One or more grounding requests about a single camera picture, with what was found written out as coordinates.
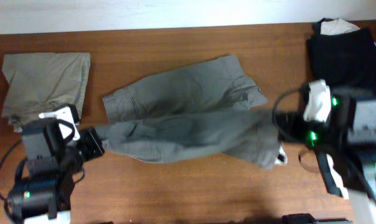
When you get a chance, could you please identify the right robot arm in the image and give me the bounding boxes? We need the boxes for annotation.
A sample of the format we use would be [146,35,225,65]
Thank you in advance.
[272,86,376,223]

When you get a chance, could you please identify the grey shorts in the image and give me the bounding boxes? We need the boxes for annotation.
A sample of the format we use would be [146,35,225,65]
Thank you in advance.
[96,55,288,169]

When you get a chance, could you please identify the white patterned garment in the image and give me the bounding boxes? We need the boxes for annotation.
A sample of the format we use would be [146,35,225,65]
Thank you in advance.
[326,154,349,200]

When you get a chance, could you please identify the folded khaki shorts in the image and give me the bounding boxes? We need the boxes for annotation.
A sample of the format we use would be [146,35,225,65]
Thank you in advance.
[1,52,91,133]

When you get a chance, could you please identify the black garment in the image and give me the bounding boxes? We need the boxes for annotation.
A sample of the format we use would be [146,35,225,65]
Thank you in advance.
[307,22,376,194]

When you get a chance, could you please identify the cream garment under pile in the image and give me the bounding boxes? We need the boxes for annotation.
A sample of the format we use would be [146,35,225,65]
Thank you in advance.
[320,18,360,35]

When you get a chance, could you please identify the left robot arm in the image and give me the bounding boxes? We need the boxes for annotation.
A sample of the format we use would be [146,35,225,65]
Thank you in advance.
[5,118,105,223]

